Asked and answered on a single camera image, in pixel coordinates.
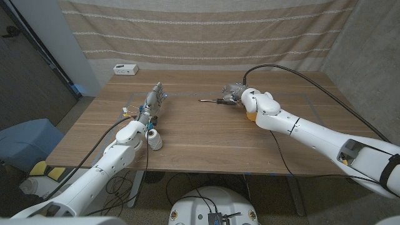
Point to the beige striped backdrop cloth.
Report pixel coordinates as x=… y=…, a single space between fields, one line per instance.
x=203 y=34

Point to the white power strip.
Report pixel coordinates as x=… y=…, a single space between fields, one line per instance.
x=125 y=69

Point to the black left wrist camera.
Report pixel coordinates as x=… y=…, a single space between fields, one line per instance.
x=153 y=120

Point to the black door frame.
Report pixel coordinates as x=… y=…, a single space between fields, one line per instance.
x=40 y=47

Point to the grey table leg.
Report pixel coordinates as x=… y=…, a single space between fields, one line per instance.
x=297 y=197
x=136 y=190

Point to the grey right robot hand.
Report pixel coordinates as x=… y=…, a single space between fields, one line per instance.
x=234 y=90

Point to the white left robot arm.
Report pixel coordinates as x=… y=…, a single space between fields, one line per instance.
x=93 y=178

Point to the person's head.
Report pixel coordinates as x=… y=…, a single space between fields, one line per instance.
x=9 y=190

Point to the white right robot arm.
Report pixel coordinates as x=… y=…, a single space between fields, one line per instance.
x=312 y=134

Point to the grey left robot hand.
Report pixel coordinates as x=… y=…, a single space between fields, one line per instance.
x=153 y=100

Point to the yellow bumpy stress ball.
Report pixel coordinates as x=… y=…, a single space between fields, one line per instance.
x=251 y=117

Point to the yellow floor object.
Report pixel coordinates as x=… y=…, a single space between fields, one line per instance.
x=40 y=168

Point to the blue padded seat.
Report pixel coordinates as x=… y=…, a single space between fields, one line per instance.
x=28 y=142

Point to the pale sneaker shoe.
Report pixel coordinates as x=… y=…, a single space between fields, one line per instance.
x=28 y=186

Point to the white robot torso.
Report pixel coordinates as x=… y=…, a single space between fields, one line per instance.
x=200 y=206

